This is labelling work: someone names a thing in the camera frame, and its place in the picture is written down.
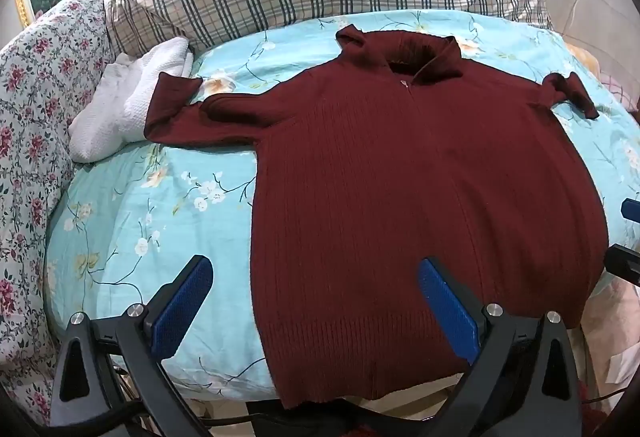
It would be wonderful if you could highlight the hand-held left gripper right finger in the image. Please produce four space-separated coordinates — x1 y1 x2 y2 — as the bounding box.
417 257 583 437

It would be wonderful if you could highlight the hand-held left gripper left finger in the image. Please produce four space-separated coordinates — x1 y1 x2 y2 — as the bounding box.
50 254 216 437

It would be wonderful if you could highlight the dark red knit sweater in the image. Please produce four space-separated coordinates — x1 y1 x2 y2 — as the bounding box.
144 28 610 410

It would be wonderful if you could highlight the pink patterned cloth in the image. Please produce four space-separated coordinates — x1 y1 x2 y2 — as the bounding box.
575 262 640 385

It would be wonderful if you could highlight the turquoise floral bed sheet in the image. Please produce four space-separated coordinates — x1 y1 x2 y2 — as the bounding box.
44 10 640 400

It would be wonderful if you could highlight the white knit cloth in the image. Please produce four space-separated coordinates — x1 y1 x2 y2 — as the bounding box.
68 37 196 163

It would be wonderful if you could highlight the pink floral quilt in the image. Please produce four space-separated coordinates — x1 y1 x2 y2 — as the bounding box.
0 0 118 398

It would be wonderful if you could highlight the white cable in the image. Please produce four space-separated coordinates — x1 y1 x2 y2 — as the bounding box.
562 0 584 32

